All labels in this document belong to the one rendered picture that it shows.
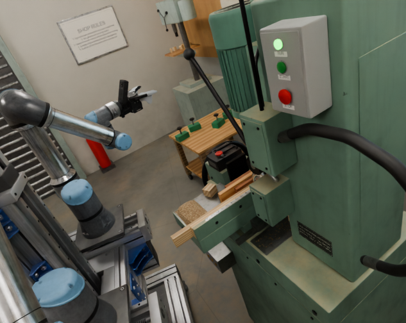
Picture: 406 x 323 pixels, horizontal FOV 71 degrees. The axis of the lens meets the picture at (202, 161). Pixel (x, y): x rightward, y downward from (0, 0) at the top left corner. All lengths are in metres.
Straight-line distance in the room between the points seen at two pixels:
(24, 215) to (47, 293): 0.26
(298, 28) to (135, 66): 3.42
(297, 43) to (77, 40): 3.31
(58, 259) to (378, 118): 0.99
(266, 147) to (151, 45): 3.36
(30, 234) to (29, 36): 2.85
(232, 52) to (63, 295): 0.77
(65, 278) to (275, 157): 0.63
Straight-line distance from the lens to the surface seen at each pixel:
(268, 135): 0.65
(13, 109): 1.19
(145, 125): 3.99
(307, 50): 0.52
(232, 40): 0.82
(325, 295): 0.91
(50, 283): 0.91
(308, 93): 0.54
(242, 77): 0.84
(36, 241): 1.06
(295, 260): 0.97
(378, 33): 0.61
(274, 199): 0.80
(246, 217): 1.03
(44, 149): 1.33
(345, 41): 0.54
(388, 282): 1.11
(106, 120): 1.39
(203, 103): 3.18
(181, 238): 0.96
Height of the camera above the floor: 1.57
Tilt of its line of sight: 30 degrees down
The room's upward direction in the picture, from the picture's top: 19 degrees counter-clockwise
